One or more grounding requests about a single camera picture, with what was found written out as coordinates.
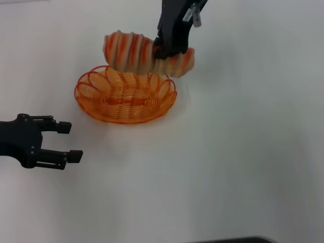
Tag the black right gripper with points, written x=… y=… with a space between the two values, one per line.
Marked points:
x=174 y=25

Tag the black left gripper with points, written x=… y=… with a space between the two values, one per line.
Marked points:
x=17 y=141

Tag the orange white striped bread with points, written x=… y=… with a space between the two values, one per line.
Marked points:
x=129 y=53

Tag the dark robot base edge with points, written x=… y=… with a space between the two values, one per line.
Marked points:
x=235 y=240

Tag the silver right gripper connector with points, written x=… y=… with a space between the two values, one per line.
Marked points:
x=197 y=17

